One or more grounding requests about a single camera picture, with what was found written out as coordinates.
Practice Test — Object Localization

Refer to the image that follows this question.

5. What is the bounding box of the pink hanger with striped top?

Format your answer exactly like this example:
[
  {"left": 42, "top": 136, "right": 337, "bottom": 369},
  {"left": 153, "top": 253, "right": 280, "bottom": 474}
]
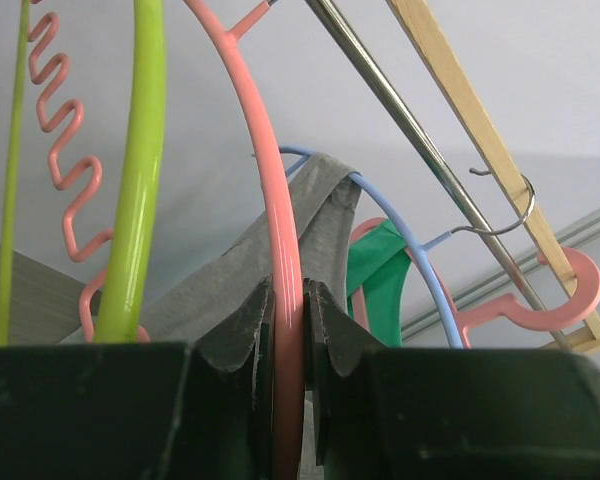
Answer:
[{"left": 27, "top": 0, "right": 301, "bottom": 480}]

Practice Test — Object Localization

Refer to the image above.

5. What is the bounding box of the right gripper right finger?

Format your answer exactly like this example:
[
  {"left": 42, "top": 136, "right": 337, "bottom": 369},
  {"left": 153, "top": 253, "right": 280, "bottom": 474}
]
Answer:
[{"left": 305, "top": 280, "right": 600, "bottom": 479}]

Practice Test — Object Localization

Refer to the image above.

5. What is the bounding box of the green tank top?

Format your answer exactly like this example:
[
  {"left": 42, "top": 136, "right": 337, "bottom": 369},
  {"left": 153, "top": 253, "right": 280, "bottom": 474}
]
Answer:
[{"left": 346, "top": 217, "right": 411, "bottom": 347}]

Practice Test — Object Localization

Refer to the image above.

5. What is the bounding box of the lime green hanger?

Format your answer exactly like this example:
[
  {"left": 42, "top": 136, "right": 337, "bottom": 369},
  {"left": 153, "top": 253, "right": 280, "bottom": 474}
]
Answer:
[{"left": 0, "top": 1, "right": 166, "bottom": 346}]

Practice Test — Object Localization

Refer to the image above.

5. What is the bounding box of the wooden clothes rack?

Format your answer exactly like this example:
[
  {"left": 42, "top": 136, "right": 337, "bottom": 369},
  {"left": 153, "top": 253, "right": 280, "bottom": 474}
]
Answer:
[{"left": 304, "top": 0, "right": 600, "bottom": 356}]

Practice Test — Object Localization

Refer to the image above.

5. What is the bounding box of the pink hanger with green top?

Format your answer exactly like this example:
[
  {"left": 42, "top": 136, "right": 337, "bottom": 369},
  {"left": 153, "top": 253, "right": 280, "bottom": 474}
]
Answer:
[{"left": 349, "top": 217, "right": 600, "bottom": 350}]

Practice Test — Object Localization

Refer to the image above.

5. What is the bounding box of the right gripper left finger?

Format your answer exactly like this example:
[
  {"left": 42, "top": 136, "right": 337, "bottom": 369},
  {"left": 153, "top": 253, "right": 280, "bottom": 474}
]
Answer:
[{"left": 0, "top": 279, "right": 275, "bottom": 479}]

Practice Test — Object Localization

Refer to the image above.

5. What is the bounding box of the light blue hanger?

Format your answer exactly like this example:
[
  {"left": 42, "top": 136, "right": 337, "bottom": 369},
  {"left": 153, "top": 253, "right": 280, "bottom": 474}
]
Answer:
[{"left": 252, "top": 144, "right": 537, "bottom": 350}]

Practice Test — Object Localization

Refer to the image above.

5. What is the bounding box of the grey tank top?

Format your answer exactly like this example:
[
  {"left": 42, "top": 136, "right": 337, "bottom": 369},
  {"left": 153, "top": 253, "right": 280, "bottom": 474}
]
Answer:
[{"left": 142, "top": 152, "right": 364, "bottom": 480}]

